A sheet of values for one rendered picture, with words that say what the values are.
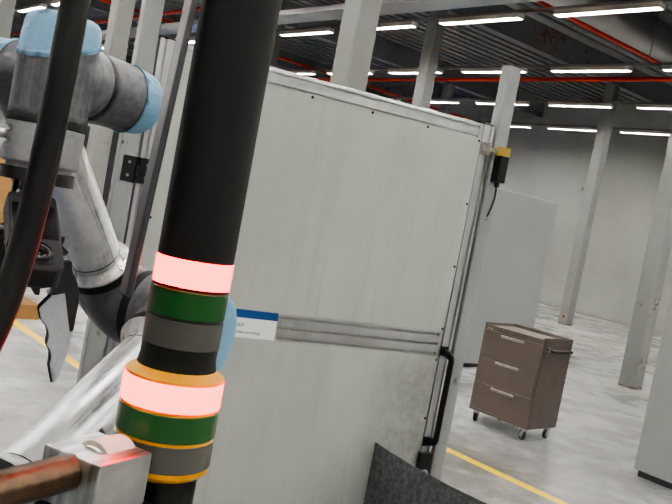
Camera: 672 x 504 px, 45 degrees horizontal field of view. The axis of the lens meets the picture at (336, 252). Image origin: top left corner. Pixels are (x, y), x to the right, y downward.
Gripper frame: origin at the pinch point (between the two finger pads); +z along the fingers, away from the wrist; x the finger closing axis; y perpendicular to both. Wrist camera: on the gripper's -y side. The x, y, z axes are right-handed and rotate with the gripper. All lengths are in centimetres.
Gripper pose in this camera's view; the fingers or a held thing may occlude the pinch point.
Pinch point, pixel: (5, 371)
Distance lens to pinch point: 87.4
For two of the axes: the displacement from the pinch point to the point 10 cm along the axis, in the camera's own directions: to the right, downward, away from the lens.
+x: -8.7, -1.5, -4.7
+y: -4.5, -1.2, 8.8
